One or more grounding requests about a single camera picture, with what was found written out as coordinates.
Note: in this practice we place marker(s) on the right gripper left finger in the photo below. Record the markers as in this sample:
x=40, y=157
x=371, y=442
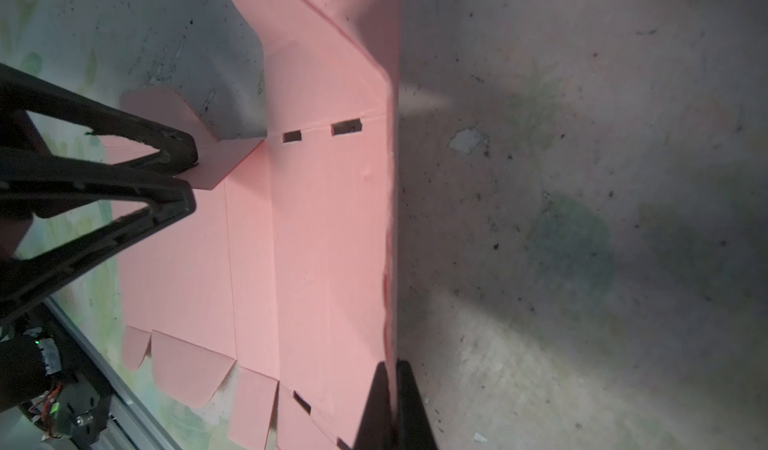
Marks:
x=376, y=429

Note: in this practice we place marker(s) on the pink paper box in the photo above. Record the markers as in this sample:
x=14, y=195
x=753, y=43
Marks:
x=285, y=270

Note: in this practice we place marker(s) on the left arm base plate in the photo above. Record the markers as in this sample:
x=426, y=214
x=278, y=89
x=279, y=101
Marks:
x=93, y=408

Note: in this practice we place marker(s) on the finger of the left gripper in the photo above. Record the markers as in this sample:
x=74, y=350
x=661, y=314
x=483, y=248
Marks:
x=23, y=94
x=61, y=218

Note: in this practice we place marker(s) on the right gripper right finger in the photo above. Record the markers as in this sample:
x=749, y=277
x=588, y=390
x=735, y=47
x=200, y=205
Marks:
x=414, y=430

